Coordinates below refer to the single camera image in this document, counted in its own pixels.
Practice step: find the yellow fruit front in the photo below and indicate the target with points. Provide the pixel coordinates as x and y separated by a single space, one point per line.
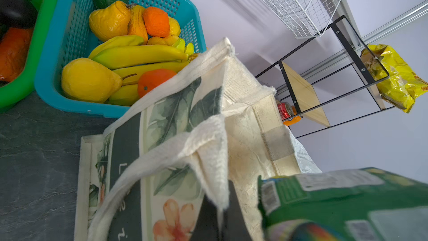
86 80

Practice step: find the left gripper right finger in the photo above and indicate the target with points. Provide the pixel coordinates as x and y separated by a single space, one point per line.
234 227

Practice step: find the red tomato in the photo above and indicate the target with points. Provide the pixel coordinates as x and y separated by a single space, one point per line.
15 46

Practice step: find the dark purple eggplant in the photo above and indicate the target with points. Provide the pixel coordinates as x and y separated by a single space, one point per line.
19 14

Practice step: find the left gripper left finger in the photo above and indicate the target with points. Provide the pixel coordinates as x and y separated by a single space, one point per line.
209 224

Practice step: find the orange fruit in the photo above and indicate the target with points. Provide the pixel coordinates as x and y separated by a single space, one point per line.
152 79
156 21

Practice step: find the orange fruit back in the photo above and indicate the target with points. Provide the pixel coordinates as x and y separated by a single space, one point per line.
156 21

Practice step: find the black wooden shelf rack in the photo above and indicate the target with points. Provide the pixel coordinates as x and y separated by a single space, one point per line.
298 86

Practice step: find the yellow chip bag right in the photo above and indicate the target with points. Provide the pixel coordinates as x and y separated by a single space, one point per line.
400 85

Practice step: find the green plastic basket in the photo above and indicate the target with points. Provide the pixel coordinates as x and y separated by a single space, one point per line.
23 85

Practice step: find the yellow pear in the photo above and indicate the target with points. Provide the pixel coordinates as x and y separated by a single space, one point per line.
110 22

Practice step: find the orange pear behind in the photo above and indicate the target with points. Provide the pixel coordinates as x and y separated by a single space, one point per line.
136 25

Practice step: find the yellow lemon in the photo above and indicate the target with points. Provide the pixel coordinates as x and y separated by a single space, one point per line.
174 27

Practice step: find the red soda can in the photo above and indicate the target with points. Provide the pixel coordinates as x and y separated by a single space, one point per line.
286 110

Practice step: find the green snack bag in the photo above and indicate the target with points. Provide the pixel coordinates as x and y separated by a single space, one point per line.
367 204

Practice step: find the banana bunch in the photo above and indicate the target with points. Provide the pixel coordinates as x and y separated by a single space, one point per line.
128 57

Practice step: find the orange fruit front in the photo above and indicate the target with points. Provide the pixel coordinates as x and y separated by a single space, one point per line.
152 79

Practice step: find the white plastic grocery bag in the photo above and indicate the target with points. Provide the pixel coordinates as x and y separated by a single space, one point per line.
304 161

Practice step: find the cream canvas tote bag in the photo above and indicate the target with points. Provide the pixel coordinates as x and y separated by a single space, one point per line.
145 177

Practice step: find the orange soda can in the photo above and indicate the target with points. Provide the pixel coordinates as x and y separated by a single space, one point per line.
293 120

